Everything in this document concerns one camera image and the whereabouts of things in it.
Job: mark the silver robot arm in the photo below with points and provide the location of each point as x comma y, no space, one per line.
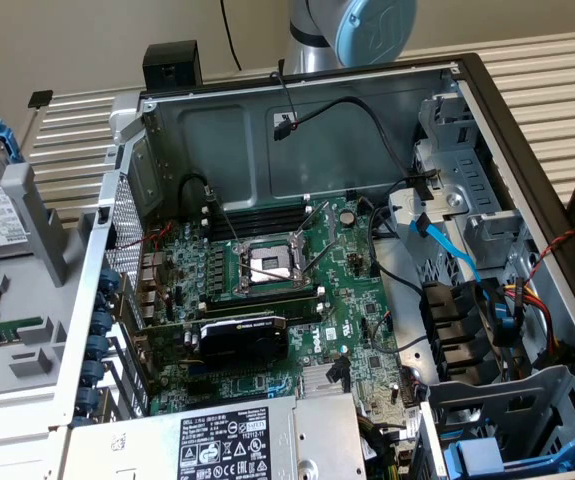
312,50

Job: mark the metal socket cover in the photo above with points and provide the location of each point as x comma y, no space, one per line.
301,255

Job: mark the black RAM slot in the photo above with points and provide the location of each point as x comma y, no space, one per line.
267,292
267,297
267,218
267,231
267,224
267,211

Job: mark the CPU socket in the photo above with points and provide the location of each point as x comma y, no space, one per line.
267,262

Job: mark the thin metal locking lever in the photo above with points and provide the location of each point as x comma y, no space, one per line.
267,273
227,222

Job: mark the silver coin battery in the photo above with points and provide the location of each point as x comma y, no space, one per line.
348,217

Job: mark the green RAM stick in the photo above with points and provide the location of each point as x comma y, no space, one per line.
262,307
2,334

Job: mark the green Dell motherboard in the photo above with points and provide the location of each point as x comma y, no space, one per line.
337,300

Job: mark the black graphics card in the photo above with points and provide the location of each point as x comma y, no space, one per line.
247,345

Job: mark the open grey PC case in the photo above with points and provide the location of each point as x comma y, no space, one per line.
217,150

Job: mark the silver chipset heat sink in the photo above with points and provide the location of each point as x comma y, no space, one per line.
313,382

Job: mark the grey power supply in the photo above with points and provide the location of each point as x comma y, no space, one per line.
317,435

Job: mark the black box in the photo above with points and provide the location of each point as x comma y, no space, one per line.
172,60

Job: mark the grey parts rack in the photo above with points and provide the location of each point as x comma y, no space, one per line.
37,225

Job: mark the black finned plastic bracket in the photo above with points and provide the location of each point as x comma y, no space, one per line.
447,325

